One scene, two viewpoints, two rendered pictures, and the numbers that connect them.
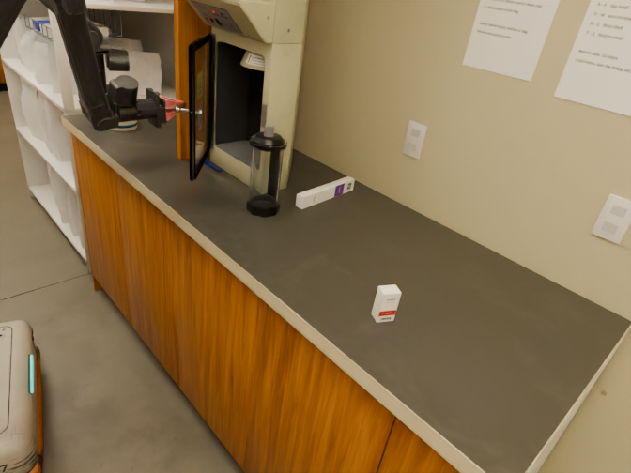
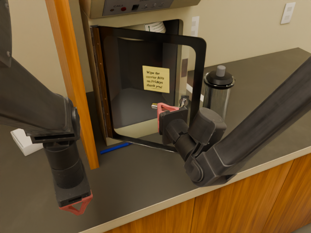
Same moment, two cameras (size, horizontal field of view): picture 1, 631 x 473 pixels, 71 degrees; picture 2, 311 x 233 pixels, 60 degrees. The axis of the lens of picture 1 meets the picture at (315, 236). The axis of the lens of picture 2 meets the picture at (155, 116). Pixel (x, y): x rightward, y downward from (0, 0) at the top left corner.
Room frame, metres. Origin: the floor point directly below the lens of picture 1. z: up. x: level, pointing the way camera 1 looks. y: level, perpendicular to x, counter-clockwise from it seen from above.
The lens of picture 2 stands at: (1.11, 1.02, 1.63)
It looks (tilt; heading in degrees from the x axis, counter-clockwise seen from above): 38 degrees down; 294
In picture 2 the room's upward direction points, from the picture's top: straight up
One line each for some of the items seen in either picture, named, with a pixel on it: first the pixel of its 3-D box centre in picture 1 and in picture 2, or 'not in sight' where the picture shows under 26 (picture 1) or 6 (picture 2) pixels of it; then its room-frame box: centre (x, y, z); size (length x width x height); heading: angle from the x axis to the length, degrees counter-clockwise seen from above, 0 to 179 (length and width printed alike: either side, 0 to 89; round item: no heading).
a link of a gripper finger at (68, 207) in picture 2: not in sight; (75, 196); (1.41, 0.77, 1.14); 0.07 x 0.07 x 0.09; 48
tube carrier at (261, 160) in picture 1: (265, 175); (215, 103); (1.24, 0.18, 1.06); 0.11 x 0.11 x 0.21
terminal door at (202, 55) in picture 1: (200, 105); (148, 97); (1.40, 0.42, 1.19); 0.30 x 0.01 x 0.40; 6
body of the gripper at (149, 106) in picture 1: (146, 109); (178, 132); (1.26, 0.54, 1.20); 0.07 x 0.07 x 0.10; 47
